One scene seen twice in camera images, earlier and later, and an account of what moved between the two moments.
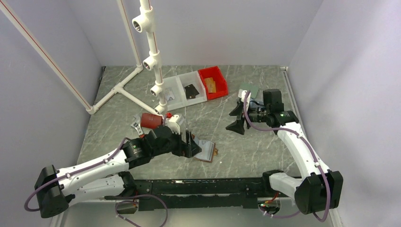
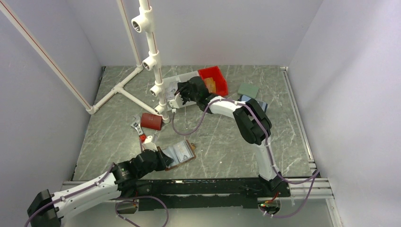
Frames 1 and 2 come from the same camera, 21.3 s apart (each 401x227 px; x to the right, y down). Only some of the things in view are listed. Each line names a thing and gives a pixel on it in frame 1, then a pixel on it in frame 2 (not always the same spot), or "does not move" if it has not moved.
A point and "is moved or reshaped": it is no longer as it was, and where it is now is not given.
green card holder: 253,89 does not move
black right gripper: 237,126 to 181,88
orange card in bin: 211,84 does not move
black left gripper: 188,149 to 164,161
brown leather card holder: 208,150 is moved or reshaped
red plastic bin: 221,87 does not move
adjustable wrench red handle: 136,125 does not move
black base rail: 175,194 does not move
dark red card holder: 151,120 does not move
